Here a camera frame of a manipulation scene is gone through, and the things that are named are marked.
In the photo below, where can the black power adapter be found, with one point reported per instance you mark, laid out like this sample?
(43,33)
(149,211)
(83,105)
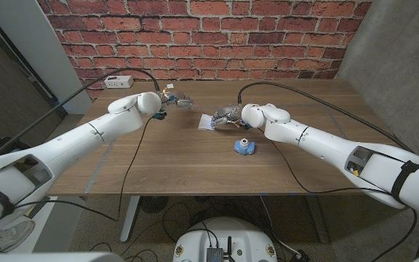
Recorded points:
(302,255)

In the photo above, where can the blue toy camera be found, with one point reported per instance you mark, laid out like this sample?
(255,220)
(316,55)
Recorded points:
(244,147)

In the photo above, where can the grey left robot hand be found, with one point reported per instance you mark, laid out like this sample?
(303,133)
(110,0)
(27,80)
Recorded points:
(180,101)

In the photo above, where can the black antenna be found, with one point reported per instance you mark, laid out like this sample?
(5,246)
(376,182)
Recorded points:
(229,247)

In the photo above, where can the white table leg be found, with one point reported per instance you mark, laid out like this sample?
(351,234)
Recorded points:
(129,218)

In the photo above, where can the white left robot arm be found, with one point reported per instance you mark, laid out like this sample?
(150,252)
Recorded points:
(67,145)

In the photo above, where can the red brick printed backdrop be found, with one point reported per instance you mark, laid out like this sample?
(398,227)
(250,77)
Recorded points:
(202,36)

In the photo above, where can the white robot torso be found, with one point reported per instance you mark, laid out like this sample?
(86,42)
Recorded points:
(242,236)

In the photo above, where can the white paper shipping label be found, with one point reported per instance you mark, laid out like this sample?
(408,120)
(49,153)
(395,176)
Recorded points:
(205,123)

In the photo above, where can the yellow black foot pedal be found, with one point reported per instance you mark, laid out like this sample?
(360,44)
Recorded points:
(38,207)

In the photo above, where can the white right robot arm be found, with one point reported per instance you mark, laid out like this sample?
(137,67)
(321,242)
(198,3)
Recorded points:
(322,142)

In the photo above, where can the round black floor fan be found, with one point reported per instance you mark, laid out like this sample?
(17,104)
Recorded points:
(151,204)

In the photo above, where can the grey metal box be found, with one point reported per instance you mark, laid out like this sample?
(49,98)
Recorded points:
(215,254)

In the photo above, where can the white power strip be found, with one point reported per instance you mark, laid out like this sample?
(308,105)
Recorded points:
(122,83)

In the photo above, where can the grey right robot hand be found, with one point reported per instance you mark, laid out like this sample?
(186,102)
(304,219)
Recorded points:
(229,114)

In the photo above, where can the grey table leg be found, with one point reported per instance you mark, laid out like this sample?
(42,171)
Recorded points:
(318,222)

